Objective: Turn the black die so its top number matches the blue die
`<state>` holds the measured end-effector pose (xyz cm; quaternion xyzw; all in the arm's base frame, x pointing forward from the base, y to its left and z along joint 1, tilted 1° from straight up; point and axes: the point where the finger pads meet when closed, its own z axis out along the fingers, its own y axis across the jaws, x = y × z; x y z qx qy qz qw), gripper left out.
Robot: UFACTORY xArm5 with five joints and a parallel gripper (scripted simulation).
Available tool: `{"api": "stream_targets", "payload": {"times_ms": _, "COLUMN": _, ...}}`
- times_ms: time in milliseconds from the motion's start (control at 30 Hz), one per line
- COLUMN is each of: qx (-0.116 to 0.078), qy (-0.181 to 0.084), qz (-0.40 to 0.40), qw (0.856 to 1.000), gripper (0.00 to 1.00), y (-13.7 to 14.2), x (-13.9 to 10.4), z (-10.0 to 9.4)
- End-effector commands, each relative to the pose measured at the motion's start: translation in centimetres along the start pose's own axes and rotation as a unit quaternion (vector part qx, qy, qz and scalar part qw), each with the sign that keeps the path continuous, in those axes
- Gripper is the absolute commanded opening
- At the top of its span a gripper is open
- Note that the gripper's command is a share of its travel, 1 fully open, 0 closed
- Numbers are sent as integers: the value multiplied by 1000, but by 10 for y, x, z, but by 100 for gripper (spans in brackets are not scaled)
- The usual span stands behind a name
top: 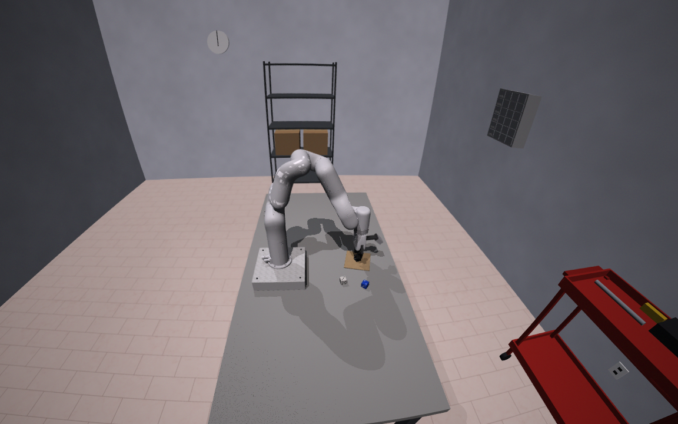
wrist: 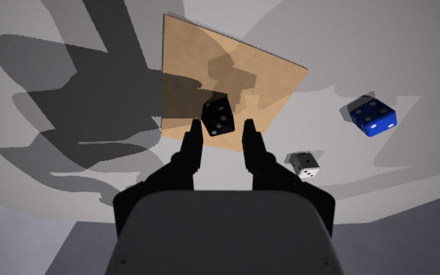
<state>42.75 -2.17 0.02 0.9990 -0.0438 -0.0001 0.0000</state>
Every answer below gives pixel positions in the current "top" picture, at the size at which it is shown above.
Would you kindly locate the tan mat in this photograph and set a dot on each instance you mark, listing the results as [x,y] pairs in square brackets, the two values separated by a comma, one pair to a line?
[363,264]

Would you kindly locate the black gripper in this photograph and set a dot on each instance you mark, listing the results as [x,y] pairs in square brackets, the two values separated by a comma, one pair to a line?
[359,241]

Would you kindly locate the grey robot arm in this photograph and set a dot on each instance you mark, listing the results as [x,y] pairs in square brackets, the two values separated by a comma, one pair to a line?
[356,218]

